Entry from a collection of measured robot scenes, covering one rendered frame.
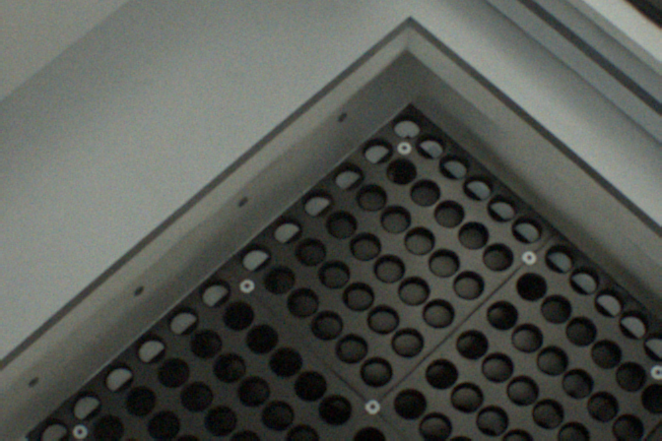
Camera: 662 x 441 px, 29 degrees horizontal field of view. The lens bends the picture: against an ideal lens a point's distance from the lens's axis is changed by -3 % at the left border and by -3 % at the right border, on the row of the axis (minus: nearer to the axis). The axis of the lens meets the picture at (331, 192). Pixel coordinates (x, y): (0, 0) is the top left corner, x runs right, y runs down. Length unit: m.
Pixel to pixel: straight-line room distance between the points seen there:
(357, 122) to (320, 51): 0.09
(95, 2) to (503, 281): 0.21
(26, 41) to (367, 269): 0.17
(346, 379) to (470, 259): 0.07
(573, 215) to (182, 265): 0.19
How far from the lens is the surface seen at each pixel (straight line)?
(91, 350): 0.58
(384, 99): 0.63
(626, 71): 0.51
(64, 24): 0.54
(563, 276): 0.55
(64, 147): 0.53
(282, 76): 0.53
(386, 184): 0.56
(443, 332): 0.53
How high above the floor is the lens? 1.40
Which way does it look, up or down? 63 degrees down
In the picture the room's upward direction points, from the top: 2 degrees counter-clockwise
